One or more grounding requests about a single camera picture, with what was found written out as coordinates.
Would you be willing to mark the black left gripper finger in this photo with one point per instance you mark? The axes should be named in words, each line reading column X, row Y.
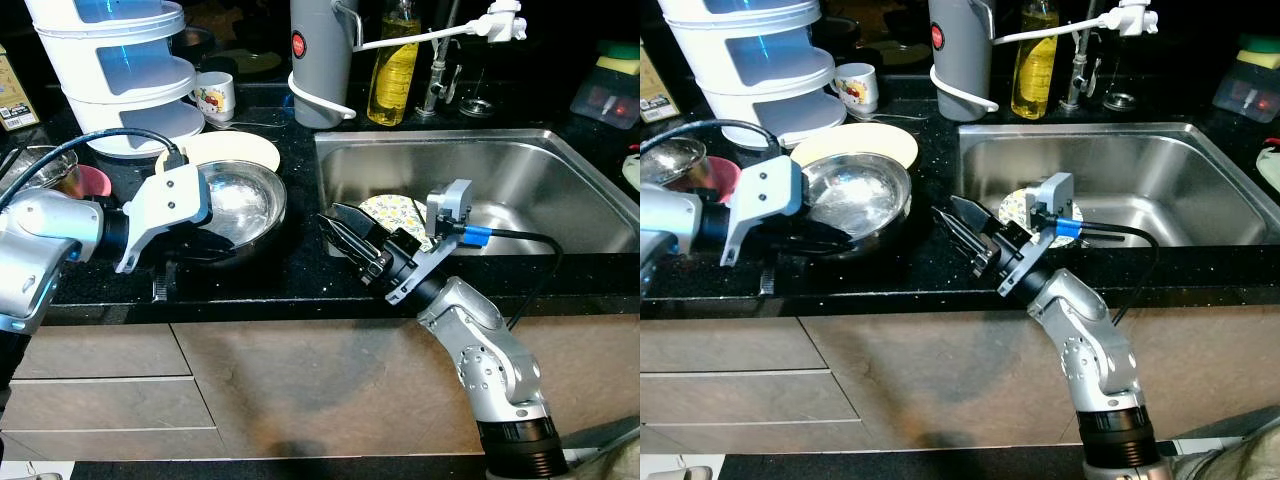
column 235, row 258
column 835, row 227
column 840, row 248
column 225, row 236

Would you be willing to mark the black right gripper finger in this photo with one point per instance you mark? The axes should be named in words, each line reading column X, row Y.
column 350, row 245
column 962, row 240
column 360, row 222
column 975, row 215

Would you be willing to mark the steel bowl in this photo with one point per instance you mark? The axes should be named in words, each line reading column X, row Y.
column 245, row 200
column 675, row 160
column 865, row 195
column 40, row 170

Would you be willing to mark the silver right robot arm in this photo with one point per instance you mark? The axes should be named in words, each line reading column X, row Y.
column 1095, row 340
column 480, row 350

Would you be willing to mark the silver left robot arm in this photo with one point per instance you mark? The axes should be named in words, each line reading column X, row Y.
column 40, row 240
column 665, row 225

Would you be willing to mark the floral print plate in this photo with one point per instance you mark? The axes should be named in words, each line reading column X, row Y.
column 1020, row 205
column 395, row 215

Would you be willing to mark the small silver metal piece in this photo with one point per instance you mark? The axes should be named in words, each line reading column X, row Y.
column 766, row 283
column 158, row 290

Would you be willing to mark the pale yellow plate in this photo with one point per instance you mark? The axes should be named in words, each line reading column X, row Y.
column 860, row 140
column 240, row 148

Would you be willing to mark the pink plate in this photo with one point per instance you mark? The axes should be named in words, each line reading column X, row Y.
column 95, row 182
column 722, row 178

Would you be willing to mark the brown drawer front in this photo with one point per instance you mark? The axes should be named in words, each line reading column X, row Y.
column 730, row 345
column 100, row 405
column 100, row 352
column 740, row 398

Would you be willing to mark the brown cabinet door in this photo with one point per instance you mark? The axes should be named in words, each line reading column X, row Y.
column 950, row 370
column 330, row 380

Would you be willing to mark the white printed mug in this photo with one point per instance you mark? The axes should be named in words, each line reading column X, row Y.
column 212, row 98
column 855, row 88

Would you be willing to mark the yellow oil bottle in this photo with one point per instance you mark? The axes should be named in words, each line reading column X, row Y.
column 393, row 80
column 1033, row 75

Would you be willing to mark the chrome faucet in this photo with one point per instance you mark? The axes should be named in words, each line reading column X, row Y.
column 435, row 85
column 1077, row 75

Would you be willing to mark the grey cylinder water purifier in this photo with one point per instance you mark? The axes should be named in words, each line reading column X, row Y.
column 960, row 55
column 320, row 60

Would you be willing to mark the round metal sink stopper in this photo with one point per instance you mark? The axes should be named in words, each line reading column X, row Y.
column 477, row 106
column 1120, row 100

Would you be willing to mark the stainless steel sink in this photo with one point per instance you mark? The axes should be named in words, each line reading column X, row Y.
column 1180, row 165
column 540, row 170

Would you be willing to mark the white tiered plastic container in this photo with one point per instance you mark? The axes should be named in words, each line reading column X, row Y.
column 750, row 65
column 110, row 70

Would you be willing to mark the white faucet extension pipe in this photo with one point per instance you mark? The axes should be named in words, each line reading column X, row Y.
column 430, row 38
column 1060, row 30

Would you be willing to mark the yellow cardboard box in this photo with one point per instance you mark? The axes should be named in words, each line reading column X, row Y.
column 657, row 90
column 15, row 90

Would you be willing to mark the yellow green sponge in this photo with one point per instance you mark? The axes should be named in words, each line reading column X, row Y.
column 620, row 63
column 1260, row 45

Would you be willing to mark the olive trousered leg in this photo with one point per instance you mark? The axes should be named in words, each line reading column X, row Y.
column 1230, row 455
column 610, row 465

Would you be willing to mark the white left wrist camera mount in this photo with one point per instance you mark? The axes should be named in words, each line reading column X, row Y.
column 765, row 195
column 165, row 205

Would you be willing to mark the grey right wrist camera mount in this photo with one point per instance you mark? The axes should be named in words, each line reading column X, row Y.
column 1055, row 195
column 450, row 205

